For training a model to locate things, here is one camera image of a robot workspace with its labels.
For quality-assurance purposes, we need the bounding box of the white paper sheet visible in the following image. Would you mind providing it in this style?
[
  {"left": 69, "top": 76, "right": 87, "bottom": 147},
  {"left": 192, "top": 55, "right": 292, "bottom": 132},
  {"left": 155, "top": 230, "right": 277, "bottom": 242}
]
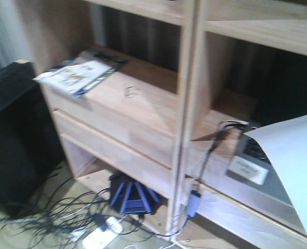
[{"left": 246, "top": 115, "right": 307, "bottom": 233}]

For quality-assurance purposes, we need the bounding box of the wooden shelf unit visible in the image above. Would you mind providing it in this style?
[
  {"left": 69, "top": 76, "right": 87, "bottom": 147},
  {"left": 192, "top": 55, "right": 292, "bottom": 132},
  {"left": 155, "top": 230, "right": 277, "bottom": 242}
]
[{"left": 20, "top": 0, "right": 307, "bottom": 249}]

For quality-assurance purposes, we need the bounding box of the black blue router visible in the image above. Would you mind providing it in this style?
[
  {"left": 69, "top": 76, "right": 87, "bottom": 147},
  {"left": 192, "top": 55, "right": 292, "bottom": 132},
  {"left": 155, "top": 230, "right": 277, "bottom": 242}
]
[{"left": 109, "top": 171, "right": 162, "bottom": 215}]

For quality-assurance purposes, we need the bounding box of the magazine stack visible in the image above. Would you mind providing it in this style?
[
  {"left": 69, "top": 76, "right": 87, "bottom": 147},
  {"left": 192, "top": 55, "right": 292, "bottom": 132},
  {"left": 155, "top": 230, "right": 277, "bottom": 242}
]
[{"left": 33, "top": 49, "right": 128, "bottom": 98}]

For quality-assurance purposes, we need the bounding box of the white label sticker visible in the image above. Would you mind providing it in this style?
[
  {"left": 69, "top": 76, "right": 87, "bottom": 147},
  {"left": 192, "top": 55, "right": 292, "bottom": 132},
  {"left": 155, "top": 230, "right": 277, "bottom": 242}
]
[{"left": 228, "top": 156, "right": 268, "bottom": 185}]

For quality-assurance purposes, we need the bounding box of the silver laptop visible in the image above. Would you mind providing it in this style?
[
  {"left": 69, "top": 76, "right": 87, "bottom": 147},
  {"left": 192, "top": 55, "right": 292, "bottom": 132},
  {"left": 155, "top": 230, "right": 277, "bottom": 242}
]
[{"left": 225, "top": 51, "right": 307, "bottom": 234}]

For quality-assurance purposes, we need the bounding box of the white power strip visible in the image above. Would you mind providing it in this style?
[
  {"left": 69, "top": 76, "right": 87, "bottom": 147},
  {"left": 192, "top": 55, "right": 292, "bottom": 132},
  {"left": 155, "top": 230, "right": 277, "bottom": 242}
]
[{"left": 82, "top": 217, "right": 124, "bottom": 248}]

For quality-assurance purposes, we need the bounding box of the black cabinet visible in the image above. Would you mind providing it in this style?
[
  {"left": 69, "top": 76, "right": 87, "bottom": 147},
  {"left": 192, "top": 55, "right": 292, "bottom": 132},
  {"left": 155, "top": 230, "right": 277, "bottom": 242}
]
[{"left": 0, "top": 62, "right": 65, "bottom": 216}]

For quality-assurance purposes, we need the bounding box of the black left laptop cable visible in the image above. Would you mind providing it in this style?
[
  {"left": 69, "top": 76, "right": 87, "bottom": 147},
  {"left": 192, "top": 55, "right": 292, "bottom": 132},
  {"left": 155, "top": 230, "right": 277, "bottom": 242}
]
[{"left": 153, "top": 120, "right": 250, "bottom": 238}]

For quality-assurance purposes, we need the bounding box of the blue cable adapter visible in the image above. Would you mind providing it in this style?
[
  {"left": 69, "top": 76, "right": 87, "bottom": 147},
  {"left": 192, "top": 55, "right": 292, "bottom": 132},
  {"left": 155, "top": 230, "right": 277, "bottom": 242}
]
[{"left": 186, "top": 190, "right": 201, "bottom": 217}]

